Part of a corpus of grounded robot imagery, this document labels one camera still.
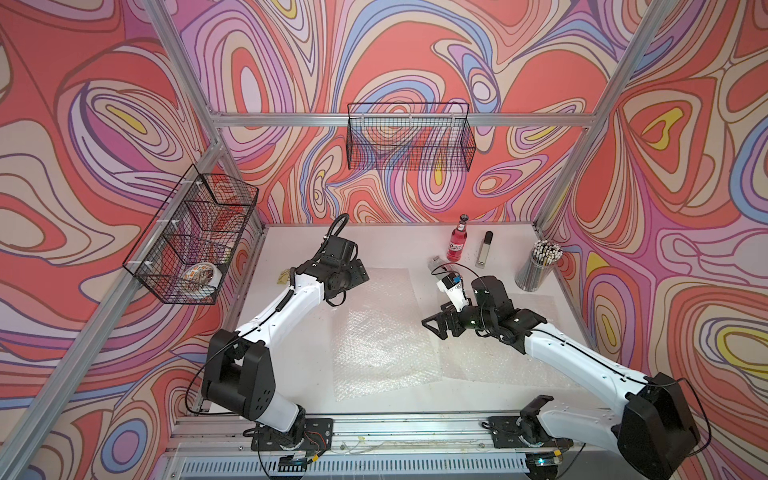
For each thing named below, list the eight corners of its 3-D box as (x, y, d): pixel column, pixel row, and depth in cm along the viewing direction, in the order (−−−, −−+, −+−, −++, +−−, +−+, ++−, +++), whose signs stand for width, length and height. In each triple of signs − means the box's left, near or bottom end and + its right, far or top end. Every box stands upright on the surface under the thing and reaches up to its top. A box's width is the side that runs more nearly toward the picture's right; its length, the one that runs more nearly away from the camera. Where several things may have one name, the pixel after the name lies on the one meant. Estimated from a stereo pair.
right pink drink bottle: (447, 262, 110) (456, 226, 96) (445, 251, 114) (454, 214, 99) (459, 262, 110) (470, 226, 96) (457, 251, 114) (467, 214, 99)
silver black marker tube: (474, 267, 109) (478, 258, 105) (484, 238, 118) (487, 229, 114) (482, 269, 108) (486, 261, 104) (491, 240, 117) (494, 231, 113)
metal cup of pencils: (518, 292, 103) (539, 258, 88) (512, 276, 107) (532, 240, 92) (541, 292, 103) (567, 257, 88) (534, 276, 107) (558, 240, 92)
